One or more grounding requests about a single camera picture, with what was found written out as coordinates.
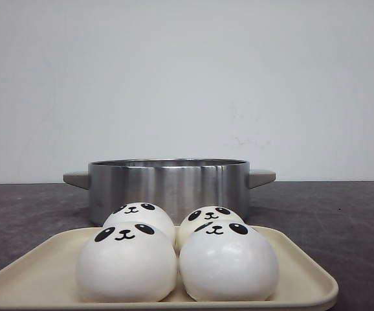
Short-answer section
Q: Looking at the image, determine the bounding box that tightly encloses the panda bun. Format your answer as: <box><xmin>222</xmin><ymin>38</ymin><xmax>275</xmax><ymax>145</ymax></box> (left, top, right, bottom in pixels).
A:
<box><xmin>76</xmin><ymin>222</ymin><xmax>178</xmax><ymax>302</ymax></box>
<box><xmin>179</xmin><ymin>220</ymin><xmax>280</xmax><ymax>301</ymax></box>
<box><xmin>102</xmin><ymin>202</ymin><xmax>176</xmax><ymax>246</ymax></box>
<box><xmin>176</xmin><ymin>205</ymin><xmax>244</xmax><ymax>250</ymax></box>

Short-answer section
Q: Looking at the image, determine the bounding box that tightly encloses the stainless steel steamer pot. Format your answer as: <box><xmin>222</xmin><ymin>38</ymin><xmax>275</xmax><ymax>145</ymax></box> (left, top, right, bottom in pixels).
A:
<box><xmin>63</xmin><ymin>159</ymin><xmax>276</xmax><ymax>225</ymax></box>

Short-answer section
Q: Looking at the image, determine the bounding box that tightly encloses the cream rectangular plastic tray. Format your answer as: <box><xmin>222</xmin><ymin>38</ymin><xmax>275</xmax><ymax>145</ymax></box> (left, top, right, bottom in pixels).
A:
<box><xmin>0</xmin><ymin>226</ymin><xmax>338</xmax><ymax>310</ymax></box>

